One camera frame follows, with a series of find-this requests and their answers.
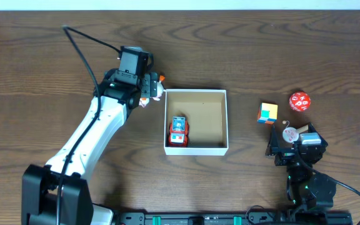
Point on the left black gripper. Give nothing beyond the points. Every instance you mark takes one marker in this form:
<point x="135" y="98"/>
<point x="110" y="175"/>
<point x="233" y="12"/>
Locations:
<point x="147" y="86"/>

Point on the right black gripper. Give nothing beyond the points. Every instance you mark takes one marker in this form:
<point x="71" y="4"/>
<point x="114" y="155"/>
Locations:
<point x="285" y="155"/>

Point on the white duck toy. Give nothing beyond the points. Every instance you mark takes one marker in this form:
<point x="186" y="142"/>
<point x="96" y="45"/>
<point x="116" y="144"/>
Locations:
<point x="160" y="89"/>

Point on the colourful puzzle cube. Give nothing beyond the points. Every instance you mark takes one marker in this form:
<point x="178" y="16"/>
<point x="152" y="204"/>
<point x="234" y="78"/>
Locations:
<point x="267" y="113"/>

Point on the red toy car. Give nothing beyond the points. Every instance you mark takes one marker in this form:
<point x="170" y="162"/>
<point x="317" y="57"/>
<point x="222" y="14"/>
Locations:
<point x="178" y="132"/>

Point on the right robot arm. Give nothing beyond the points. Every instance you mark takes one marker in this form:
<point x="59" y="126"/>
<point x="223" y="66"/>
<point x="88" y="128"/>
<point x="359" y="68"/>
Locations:
<point x="306" y="188"/>

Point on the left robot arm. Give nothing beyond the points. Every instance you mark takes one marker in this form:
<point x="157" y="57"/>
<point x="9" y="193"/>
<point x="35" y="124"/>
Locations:
<point x="58" y="192"/>

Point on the red ball with letters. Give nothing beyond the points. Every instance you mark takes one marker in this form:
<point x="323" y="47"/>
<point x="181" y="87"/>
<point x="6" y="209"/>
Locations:
<point x="299" y="101"/>

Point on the white cardboard box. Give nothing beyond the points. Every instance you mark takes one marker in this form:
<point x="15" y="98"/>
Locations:
<point x="206" y="113"/>

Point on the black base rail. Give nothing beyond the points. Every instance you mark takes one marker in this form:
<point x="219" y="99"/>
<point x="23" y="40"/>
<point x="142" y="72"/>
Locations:
<point x="247" y="218"/>

